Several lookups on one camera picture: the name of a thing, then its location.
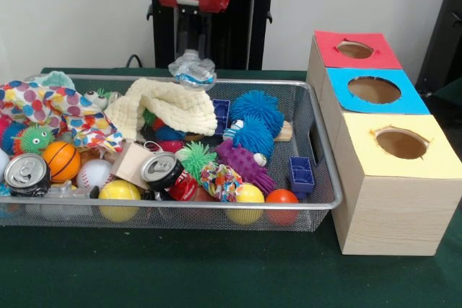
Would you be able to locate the clear crushed plastic bottle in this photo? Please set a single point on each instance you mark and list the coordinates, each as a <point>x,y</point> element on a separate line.
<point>193,70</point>

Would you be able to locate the cream knitted cloth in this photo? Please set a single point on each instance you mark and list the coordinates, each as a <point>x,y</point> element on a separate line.
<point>159,106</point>

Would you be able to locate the mint green fuzzy cloth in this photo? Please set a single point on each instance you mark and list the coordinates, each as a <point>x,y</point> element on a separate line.
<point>54,79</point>

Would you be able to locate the long polka dot cloth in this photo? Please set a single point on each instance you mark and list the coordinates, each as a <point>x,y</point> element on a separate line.
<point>36,106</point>

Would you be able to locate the shallow mesh bin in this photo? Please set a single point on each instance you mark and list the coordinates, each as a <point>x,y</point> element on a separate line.
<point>173,222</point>

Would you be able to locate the wooden box with three holes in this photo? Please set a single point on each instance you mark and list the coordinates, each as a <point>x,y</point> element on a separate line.
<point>397,214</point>

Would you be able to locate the purple spiky rubber ball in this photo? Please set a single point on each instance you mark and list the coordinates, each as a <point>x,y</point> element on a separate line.
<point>245,163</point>

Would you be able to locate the silver topped drink can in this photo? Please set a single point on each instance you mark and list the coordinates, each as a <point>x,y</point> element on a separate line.
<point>162,171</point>

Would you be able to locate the plain wooden block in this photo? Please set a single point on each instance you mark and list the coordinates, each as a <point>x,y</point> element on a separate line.
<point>130,165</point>

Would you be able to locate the yellow ball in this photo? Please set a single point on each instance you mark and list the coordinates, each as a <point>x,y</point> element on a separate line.
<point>119,194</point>
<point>249,196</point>

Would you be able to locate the small orange basketball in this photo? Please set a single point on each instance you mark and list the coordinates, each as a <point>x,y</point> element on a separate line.
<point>61,162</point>

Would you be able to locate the orange ball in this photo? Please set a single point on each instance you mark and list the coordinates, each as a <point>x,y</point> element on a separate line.
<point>283,198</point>

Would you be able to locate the dark green table cloth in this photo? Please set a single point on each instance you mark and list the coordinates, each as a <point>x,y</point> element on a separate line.
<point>216,268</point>

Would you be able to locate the black flat panel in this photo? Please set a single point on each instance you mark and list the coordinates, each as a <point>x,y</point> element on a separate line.
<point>445,34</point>

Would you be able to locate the green side table cloth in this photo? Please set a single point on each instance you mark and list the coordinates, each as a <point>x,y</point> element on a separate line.
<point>449,100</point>

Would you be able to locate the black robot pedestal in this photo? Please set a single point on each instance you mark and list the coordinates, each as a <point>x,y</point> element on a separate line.
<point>249,34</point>

